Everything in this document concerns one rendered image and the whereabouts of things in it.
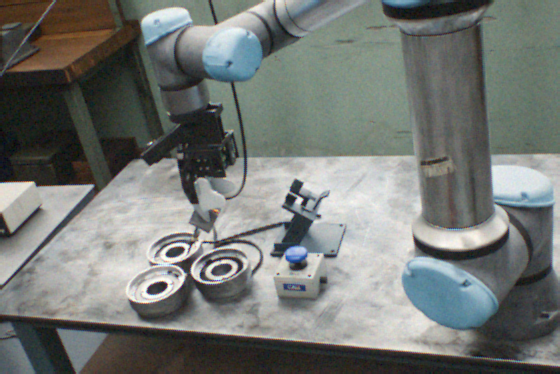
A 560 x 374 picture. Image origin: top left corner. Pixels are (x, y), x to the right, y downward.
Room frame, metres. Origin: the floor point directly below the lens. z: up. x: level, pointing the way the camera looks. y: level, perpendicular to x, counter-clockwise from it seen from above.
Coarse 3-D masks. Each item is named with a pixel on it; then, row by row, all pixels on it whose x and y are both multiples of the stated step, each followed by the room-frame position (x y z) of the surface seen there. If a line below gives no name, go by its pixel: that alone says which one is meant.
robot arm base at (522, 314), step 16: (544, 272) 0.72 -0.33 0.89; (512, 288) 0.72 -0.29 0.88; (528, 288) 0.72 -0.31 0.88; (544, 288) 0.72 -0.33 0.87; (512, 304) 0.71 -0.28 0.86; (528, 304) 0.71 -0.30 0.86; (544, 304) 0.72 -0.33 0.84; (496, 320) 0.72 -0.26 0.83; (512, 320) 0.71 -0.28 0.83; (528, 320) 0.70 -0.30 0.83; (544, 320) 0.70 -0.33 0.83; (496, 336) 0.71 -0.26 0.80; (512, 336) 0.70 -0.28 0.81; (528, 336) 0.70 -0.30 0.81
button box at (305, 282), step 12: (288, 264) 0.93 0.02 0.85; (300, 264) 0.92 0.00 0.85; (312, 264) 0.92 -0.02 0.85; (324, 264) 0.94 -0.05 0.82; (276, 276) 0.91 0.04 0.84; (288, 276) 0.90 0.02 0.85; (300, 276) 0.89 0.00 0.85; (312, 276) 0.89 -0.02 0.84; (324, 276) 0.92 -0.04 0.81; (276, 288) 0.91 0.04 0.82; (288, 288) 0.90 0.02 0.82; (300, 288) 0.89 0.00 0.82; (312, 288) 0.88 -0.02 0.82
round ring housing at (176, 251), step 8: (176, 232) 1.12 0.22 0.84; (184, 232) 1.12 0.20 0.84; (192, 232) 1.11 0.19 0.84; (160, 240) 1.11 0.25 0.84; (168, 240) 1.12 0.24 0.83; (200, 240) 1.07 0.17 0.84; (152, 248) 1.09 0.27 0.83; (168, 248) 1.09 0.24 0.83; (176, 248) 1.09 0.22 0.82; (184, 248) 1.08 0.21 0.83; (200, 248) 1.06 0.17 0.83; (152, 256) 1.07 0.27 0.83; (160, 256) 1.07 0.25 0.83; (168, 256) 1.08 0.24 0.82; (176, 256) 1.09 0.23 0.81; (184, 256) 1.05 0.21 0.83; (192, 256) 1.03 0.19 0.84; (200, 256) 1.05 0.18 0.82; (152, 264) 1.04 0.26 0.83; (160, 264) 1.02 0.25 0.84; (168, 264) 1.02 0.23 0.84; (176, 264) 1.02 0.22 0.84; (184, 264) 1.02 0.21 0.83; (192, 264) 1.03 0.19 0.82; (184, 272) 1.03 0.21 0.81
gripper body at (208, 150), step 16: (208, 112) 0.98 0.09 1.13; (192, 128) 1.00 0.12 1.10; (208, 128) 0.99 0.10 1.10; (192, 144) 1.00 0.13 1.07; (208, 144) 0.99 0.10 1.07; (224, 144) 0.99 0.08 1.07; (192, 160) 0.99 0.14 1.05; (208, 160) 0.98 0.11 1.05; (224, 160) 1.01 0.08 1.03; (208, 176) 0.99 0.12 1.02; (224, 176) 0.96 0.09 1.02
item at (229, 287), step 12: (216, 252) 1.03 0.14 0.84; (228, 252) 1.03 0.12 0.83; (240, 252) 1.01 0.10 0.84; (204, 264) 1.01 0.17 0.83; (216, 264) 1.00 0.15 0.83; (228, 264) 1.00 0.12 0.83; (192, 276) 0.96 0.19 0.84; (216, 276) 1.00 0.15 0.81; (228, 276) 0.96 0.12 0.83; (240, 276) 0.94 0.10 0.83; (204, 288) 0.94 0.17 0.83; (216, 288) 0.93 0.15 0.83; (228, 288) 0.93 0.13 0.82; (240, 288) 0.95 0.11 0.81
